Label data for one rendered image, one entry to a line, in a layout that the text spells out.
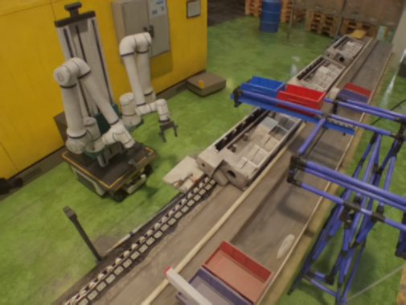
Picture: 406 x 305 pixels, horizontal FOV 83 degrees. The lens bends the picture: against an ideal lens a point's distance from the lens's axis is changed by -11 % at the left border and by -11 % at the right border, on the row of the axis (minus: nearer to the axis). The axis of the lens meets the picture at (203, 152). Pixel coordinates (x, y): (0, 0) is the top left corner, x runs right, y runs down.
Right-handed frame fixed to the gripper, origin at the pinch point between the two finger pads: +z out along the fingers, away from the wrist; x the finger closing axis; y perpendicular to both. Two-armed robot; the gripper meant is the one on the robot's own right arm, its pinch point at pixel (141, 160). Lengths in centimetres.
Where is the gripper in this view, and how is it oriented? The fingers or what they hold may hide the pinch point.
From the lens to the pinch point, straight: 209.1
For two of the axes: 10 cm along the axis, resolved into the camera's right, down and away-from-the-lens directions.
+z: 4.1, 7.3, 5.5
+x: -4.1, 6.9, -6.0
